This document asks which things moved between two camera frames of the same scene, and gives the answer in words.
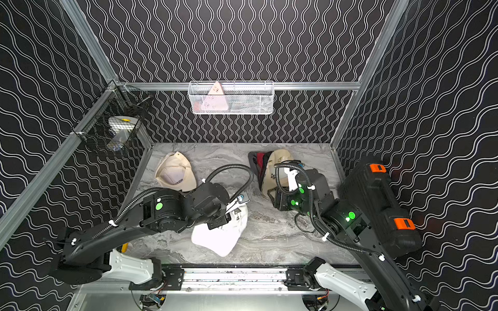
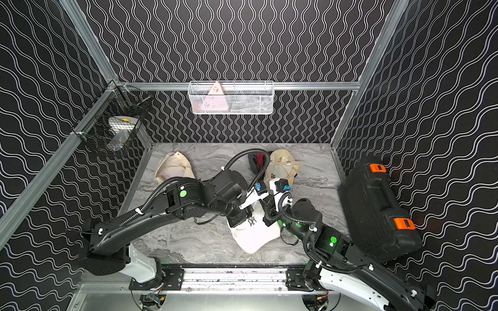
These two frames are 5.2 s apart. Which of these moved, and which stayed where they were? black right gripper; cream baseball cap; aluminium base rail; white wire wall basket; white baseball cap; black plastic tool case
Moved: black right gripper; white baseball cap
Stayed: cream baseball cap; aluminium base rail; white wire wall basket; black plastic tool case
